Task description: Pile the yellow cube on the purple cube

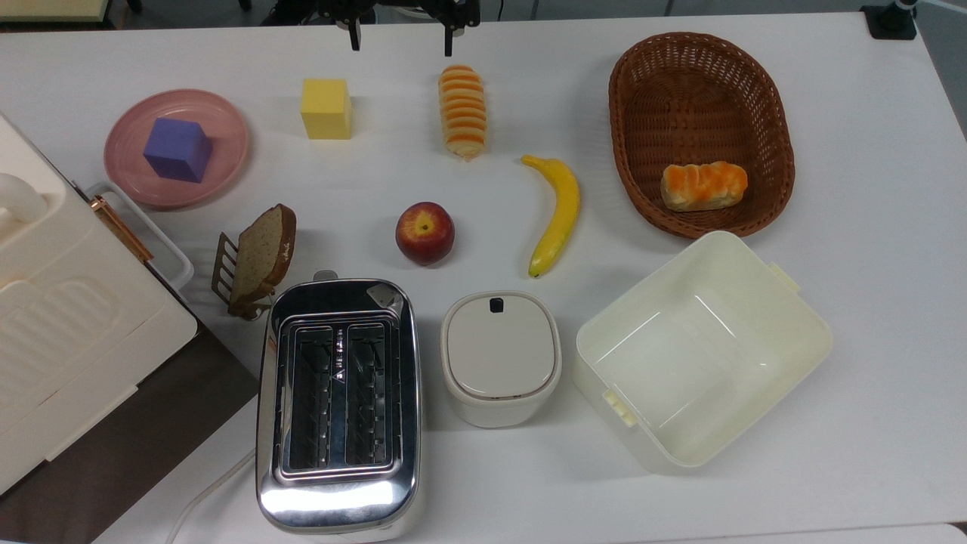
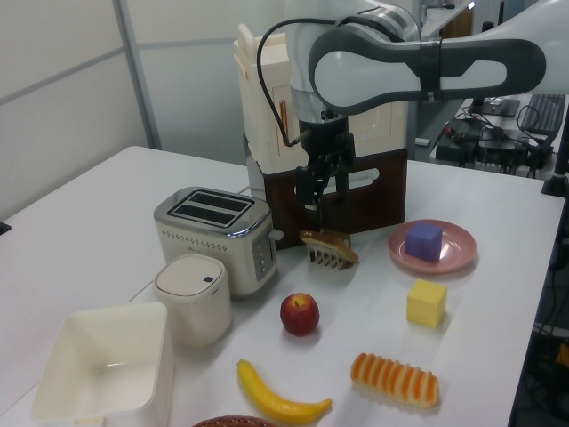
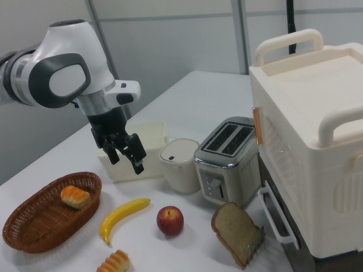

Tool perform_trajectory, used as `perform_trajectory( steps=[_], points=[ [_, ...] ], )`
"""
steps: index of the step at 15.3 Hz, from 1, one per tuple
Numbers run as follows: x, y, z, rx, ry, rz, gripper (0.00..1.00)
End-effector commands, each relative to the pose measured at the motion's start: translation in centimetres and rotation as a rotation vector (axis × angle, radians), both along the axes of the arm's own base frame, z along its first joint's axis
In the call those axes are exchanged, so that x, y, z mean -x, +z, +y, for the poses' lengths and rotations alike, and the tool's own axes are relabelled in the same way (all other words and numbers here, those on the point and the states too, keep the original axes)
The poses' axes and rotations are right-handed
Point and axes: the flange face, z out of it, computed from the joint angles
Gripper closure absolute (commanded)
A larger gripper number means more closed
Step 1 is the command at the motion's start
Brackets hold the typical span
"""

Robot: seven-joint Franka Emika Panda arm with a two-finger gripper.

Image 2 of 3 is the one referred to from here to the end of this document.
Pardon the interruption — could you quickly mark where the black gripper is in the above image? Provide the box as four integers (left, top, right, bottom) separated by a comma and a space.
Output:
294, 116, 357, 226

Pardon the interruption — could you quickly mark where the yellow foam cube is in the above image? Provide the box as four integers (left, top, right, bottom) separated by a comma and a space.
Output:
405, 278, 448, 330

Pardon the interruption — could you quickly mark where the purple foam cube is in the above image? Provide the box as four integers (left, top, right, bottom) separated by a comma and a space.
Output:
404, 222, 445, 262

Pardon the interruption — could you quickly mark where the brown bread slice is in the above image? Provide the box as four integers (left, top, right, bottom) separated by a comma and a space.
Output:
299, 229, 360, 264

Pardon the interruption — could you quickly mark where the small toast rack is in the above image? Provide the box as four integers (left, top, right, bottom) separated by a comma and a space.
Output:
305, 229, 357, 272

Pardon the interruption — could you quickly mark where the cream plastic cabinet box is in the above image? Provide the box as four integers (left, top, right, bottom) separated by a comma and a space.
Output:
231, 22, 408, 173

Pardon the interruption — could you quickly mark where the red apple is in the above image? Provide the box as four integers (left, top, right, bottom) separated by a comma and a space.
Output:
279, 292, 321, 337

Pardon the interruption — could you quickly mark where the cream chrome two-slot toaster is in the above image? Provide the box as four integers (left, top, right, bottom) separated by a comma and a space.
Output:
153, 186, 285, 300

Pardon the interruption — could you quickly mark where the pink round plate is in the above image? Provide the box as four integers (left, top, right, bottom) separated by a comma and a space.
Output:
387, 219, 478, 275

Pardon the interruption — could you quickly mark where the small cream lidded bin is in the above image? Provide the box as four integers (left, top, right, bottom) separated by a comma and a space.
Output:
153, 254, 234, 348

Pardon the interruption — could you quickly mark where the black monitor base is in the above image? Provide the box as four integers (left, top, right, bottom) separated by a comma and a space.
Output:
467, 96, 521, 118

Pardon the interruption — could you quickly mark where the long orange striped bread roll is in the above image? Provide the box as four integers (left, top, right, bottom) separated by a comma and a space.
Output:
349, 352, 440, 409

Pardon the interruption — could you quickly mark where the yellow banana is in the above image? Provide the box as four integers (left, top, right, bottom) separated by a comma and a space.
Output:
236, 359, 333, 424

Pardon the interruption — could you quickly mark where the black computer keyboard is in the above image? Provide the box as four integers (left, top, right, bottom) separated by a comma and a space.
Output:
517, 93, 568, 133

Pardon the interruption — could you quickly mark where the brown wicker basket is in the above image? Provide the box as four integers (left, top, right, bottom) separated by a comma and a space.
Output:
191, 415, 270, 427

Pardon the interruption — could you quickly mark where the cream open plastic container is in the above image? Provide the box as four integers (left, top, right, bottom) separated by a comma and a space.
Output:
31, 301, 175, 427

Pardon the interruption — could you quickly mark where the brown drawer box white handle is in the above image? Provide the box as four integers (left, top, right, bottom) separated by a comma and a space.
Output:
243, 133, 409, 251

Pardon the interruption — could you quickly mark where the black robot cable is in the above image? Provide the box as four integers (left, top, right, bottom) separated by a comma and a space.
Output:
255, 16, 346, 147

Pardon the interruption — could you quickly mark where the black electronics with cables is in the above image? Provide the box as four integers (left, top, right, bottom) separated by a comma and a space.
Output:
434, 116, 555, 179

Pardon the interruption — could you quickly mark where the black table clamp mount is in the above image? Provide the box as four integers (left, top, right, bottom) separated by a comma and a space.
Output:
540, 124, 569, 197

